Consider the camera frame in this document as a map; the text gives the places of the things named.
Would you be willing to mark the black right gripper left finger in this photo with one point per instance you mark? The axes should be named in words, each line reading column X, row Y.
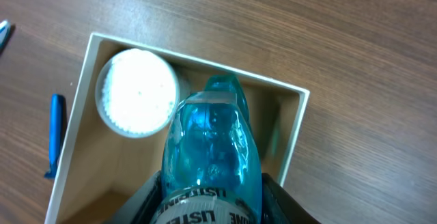
column 140, row 208

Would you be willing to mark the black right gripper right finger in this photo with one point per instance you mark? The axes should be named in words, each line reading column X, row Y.
column 278, row 207

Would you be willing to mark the blue mouthwash bottle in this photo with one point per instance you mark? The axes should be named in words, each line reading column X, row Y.
column 211, row 171

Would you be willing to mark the white cotton swab jar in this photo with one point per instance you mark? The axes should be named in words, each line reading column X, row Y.
column 137, row 93

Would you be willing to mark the white cardboard box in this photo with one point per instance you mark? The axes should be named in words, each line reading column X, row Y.
column 99, row 170

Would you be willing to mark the blue disposable razor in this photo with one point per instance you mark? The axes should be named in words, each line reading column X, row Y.
column 57, row 132

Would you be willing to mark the blue white toothbrush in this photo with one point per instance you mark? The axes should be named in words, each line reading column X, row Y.
column 5, row 28

